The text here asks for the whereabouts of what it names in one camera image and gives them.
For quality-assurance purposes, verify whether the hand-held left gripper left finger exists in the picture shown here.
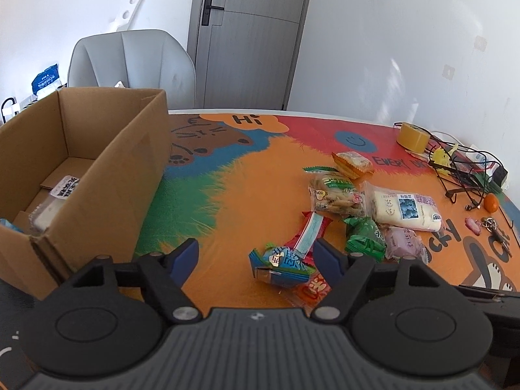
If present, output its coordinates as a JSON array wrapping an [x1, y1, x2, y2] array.
[[71, 238, 202, 323]]

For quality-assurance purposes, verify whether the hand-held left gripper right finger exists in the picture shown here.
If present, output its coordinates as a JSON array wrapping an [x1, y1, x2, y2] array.
[[311, 238, 441, 322]]

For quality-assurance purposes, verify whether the red snack packet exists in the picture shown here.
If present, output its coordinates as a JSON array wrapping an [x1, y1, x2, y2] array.
[[284, 210, 334, 258]]

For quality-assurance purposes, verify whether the green foil snack packet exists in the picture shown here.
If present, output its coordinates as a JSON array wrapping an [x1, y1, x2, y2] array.
[[343, 216, 386, 263]]

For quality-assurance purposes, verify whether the pink snack packet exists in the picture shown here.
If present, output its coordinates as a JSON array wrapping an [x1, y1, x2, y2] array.
[[382, 226, 430, 261]]

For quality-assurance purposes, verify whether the white bread packet blue label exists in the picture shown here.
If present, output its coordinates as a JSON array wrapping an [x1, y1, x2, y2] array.
[[363, 181, 443, 233]]

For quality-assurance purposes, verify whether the brown cardboard box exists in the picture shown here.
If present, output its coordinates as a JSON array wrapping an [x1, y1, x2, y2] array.
[[0, 87, 171, 302]]

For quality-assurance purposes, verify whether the small orange-red snack packet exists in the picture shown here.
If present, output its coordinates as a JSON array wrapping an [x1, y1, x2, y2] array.
[[292, 272, 332, 308]]

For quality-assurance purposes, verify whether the blue snack packet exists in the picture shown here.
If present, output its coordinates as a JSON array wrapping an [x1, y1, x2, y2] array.
[[249, 244, 318, 290]]

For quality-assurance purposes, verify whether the clear biscuit packet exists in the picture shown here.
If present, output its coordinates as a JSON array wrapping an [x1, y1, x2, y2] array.
[[309, 182, 367, 217]]

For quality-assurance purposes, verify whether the green-edged cookie packet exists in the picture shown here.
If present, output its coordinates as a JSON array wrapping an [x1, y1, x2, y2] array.
[[303, 165, 359, 196]]

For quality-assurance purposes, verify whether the bunch of keys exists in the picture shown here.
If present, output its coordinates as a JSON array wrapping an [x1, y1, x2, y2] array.
[[481, 217, 514, 257]]

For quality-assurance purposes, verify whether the colourful cartoon table mat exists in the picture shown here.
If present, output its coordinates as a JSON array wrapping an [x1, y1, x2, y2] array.
[[0, 110, 520, 374]]

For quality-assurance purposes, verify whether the orange cake packet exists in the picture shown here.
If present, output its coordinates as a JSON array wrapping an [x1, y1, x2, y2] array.
[[331, 151, 375, 180]]

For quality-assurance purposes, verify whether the clear packet black-white label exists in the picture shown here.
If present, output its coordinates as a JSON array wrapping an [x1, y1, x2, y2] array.
[[30, 175, 83, 230]]

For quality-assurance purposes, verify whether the yellow tape roll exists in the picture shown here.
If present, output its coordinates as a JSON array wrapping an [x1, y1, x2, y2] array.
[[397, 122, 432, 152]]

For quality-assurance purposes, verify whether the yellow toy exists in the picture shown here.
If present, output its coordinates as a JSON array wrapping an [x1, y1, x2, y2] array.
[[431, 144, 461, 170]]

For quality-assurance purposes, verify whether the blue wrapper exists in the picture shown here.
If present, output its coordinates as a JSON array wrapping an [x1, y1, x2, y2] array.
[[0, 218, 26, 235]]

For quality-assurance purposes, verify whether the grey chair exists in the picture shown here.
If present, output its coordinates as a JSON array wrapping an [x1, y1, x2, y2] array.
[[67, 29, 196, 110]]

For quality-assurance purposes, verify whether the grey door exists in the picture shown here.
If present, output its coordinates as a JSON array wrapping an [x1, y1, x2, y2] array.
[[188, 0, 316, 111]]

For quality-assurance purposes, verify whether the blue and white bag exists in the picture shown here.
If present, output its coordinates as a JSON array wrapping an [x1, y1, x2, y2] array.
[[32, 64, 60, 94]]

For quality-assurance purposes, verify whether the white board with holes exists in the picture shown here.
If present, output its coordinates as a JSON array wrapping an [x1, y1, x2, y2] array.
[[110, 0, 146, 33]]

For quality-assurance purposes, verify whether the black wire rack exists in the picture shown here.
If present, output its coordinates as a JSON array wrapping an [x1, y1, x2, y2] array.
[[426, 138, 509, 204]]

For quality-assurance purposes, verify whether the black curved handle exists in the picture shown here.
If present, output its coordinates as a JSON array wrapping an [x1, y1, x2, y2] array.
[[0, 97, 18, 125]]

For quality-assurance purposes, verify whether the black door handle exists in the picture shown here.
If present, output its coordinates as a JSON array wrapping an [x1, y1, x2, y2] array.
[[202, 0, 226, 26]]

